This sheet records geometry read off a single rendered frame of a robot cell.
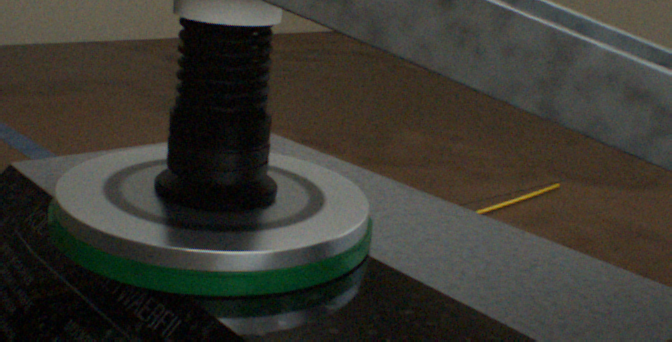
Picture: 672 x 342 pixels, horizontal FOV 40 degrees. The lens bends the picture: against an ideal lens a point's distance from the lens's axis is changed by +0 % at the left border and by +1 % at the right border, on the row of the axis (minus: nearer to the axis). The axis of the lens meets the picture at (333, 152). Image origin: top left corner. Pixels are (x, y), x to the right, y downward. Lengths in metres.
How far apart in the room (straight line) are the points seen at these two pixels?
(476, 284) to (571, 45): 0.17
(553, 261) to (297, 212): 0.18
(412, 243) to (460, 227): 0.06
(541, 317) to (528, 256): 0.10
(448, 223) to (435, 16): 0.23
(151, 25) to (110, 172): 5.31
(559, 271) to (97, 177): 0.32
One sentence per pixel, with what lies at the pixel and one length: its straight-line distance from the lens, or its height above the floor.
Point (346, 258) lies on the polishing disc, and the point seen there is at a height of 0.86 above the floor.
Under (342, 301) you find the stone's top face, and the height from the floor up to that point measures 0.85.
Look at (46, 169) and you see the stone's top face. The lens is 0.76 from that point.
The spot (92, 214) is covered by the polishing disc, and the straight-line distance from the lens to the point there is 0.59.
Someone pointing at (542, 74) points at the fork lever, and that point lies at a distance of 0.52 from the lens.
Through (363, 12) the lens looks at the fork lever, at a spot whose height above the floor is 1.02.
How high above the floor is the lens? 1.09
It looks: 17 degrees down
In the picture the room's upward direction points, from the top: 6 degrees clockwise
